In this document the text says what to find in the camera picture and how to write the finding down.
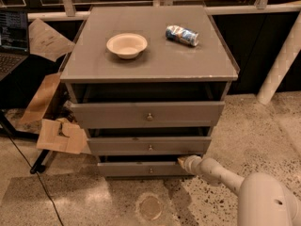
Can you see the grey top drawer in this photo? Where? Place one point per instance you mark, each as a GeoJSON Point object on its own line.
{"type": "Point", "coordinates": [147, 115]}

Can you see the blue crushed soda can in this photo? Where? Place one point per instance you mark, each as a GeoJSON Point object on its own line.
{"type": "Point", "coordinates": [182, 35]}

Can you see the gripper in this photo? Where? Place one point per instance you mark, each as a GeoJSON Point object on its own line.
{"type": "Point", "coordinates": [190, 163]}

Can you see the grey drawer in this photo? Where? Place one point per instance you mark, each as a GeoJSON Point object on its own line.
{"type": "Point", "coordinates": [147, 115]}
{"type": "Point", "coordinates": [141, 169]}
{"type": "Point", "coordinates": [148, 145]}

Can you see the tall cardboard flap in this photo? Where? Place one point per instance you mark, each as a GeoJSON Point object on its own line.
{"type": "Point", "coordinates": [42, 99]}

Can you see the black open laptop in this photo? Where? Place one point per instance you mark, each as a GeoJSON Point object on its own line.
{"type": "Point", "coordinates": [14, 40]}

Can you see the white railing bar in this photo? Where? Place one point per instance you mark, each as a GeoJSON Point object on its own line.
{"type": "Point", "coordinates": [228, 10]}

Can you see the grey drawer cabinet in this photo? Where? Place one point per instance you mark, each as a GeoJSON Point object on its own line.
{"type": "Point", "coordinates": [166, 71]}

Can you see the grey middle drawer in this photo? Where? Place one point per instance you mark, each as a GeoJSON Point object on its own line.
{"type": "Point", "coordinates": [148, 145]}

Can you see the grey bottom drawer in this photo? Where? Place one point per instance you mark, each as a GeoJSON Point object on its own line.
{"type": "Point", "coordinates": [141, 169]}

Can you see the low cardboard box flap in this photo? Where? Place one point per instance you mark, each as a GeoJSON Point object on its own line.
{"type": "Point", "coordinates": [62, 137]}

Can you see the white diagonal post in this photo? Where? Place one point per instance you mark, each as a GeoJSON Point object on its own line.
{"type": "Point", "coordinates": [285, 58]}

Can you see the black table leg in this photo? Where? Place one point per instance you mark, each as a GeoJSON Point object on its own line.
{"type": "Point", "coordinates": [7, 129]}

